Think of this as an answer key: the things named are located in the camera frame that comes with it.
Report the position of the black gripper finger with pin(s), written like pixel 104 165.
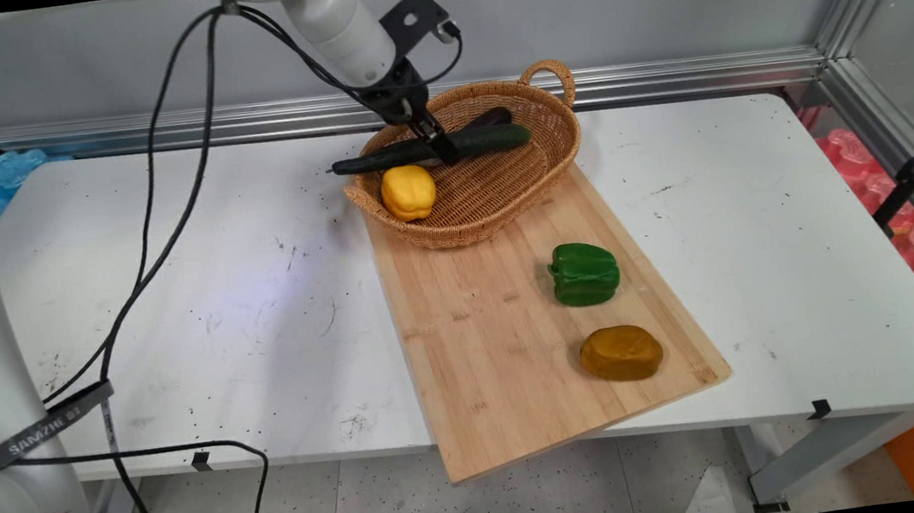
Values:
pixel 418 130
pixel 446 141

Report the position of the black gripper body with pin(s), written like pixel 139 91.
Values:
pixel 395 91

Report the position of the dark green cucumber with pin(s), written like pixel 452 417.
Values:
pixel 394 156

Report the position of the brown potato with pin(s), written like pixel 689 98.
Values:
pixel 621 354

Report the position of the dark purple eggplant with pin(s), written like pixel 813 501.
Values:
pixel 489 119

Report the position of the yellow bell pepper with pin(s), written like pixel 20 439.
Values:
pixel 408 193

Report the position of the woven wicker basket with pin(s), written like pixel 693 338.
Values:
pixel 492 188

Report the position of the green bell pepper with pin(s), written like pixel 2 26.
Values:
pixel 584 275

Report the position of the wooden cutting board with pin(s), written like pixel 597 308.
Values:
pixel 505 371

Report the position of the black tape piece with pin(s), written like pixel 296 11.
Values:
pixel 201 461
pixel 820 409

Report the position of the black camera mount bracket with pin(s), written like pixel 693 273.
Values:
pixel 409 21

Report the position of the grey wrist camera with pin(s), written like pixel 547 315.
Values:
pixel 449 31

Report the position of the horizontal aluminium frame rail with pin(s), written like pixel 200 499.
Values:
pixel 661 80

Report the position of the white table leg frame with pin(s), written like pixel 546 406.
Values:
pixel 824 456

